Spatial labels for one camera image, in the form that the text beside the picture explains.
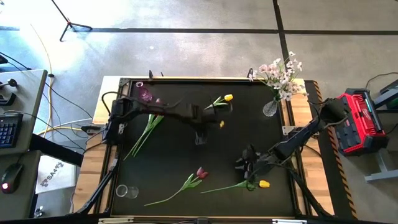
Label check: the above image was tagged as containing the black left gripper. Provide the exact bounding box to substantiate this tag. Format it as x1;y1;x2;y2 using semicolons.
194;103;234;131

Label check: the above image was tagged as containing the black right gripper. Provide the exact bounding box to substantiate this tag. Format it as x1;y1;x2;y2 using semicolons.
235;143;276;189

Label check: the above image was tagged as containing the dark red artificial tulip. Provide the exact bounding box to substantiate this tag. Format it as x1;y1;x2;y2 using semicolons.
144;167;210;207

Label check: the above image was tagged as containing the clear faceted glass vase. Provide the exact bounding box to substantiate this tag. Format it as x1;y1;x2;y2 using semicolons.
262;98;280;118

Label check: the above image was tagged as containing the purple glass vase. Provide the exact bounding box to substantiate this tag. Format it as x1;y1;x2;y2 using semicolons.
135;80;154;103

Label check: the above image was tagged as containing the clear cylindrical glass vase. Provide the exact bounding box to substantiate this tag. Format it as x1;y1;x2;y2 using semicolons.
116;183;140;200

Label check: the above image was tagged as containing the black table mat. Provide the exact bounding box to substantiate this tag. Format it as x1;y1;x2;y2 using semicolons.
111;80;295;217

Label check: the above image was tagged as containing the black hazard-striped edge strip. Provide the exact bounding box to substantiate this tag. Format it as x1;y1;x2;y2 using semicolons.
303;80;358;220

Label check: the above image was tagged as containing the red black power tool case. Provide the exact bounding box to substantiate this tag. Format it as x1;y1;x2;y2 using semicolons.
326;88;389;156

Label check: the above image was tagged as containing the grey metal stand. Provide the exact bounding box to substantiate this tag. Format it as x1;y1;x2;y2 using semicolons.
365;149;398;183

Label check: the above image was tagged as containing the dark equipment case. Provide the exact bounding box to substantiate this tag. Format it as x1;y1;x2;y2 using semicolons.
373;79;398;110

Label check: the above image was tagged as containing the black tripod stand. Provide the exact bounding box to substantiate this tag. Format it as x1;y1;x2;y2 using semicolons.
50;0;93;42

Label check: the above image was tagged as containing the white printed bag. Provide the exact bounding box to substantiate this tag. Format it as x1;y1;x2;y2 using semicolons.
35;155;77;194

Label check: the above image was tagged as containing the grey desk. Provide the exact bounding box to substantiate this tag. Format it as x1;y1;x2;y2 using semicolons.
0;68;49;222

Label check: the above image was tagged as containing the black keyboard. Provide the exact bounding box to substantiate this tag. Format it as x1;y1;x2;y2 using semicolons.
0;113;24;149

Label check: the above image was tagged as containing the black computer mouse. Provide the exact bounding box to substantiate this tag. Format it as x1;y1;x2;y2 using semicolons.
1;162;24;195

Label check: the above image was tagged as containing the silver metal bracket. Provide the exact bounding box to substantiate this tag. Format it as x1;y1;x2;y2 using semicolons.
272;218;308;224
98;217;134;224

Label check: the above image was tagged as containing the black cable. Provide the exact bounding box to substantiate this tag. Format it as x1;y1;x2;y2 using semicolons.
45;82;96;119
365;72;398;90
0;51;32;72

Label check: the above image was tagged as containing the yellow cable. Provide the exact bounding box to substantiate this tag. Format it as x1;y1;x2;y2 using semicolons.
29;23;84;139

